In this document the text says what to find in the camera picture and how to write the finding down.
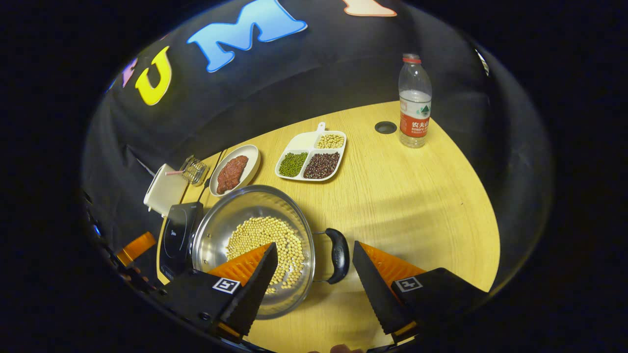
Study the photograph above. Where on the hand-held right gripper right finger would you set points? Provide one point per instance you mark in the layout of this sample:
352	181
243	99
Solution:
375	289

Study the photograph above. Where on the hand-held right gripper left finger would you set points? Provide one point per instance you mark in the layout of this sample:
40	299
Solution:
257	284

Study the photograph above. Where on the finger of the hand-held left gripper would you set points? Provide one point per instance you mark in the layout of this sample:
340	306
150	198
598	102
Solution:
137	247

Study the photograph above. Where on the black induction cooktop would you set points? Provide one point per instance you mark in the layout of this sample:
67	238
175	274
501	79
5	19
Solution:
176	235

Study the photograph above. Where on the stainless steel pot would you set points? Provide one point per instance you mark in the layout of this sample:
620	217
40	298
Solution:
230	211

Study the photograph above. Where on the large soybean pile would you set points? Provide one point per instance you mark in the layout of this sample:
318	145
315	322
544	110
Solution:
265	230

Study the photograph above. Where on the white toaster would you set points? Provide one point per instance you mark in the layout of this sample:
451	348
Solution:
162	193

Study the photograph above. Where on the pink stick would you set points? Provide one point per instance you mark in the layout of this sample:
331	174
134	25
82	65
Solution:
174	172

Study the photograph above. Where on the red meat slice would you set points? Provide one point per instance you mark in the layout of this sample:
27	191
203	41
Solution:
231	174

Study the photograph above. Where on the green mung bean portion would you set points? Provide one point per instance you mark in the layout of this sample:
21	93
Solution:
293	164

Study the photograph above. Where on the white oval plate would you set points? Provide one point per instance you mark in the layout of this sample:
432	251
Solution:
251	156

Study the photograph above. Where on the dark red bean portion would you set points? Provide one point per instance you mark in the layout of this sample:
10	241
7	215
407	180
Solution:
321	165

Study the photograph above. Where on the white divided dish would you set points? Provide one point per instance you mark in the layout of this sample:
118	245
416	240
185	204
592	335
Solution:
304	143

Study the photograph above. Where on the small soybean portion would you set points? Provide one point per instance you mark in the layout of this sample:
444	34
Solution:
329	141

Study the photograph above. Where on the black table grommet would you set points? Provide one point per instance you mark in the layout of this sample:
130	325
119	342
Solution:
385	127

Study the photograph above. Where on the clear water bottle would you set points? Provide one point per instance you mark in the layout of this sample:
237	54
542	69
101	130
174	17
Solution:
414	127

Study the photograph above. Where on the black backdrop cloth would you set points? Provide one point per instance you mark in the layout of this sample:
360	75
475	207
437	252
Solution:
319	63

